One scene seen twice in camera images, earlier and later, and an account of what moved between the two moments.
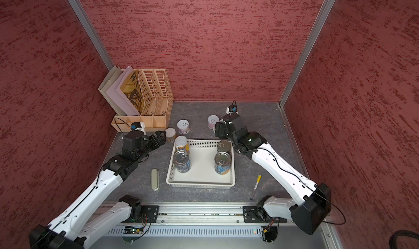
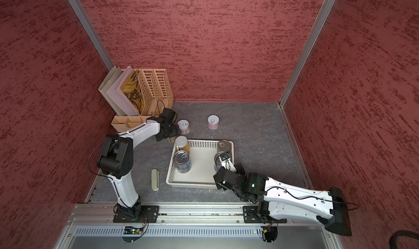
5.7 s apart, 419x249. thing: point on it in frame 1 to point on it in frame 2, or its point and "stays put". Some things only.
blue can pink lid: [222, 162] stays put
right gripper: [220, 129] to [219, 184]
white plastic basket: [202, 174] stays put
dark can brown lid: [224, 146] stays put
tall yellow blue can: [181, 143] stays put
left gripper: [162, 140] to [175, 131]
